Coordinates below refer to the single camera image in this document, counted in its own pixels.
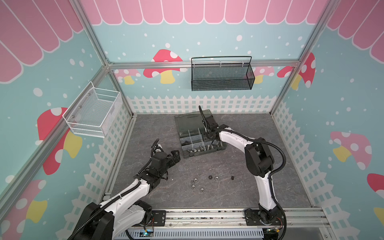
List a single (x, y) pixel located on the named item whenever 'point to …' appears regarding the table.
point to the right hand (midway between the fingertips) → (206, 135)
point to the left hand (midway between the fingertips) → (174, 157)
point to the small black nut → (232, 177)
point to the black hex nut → (210, 177)
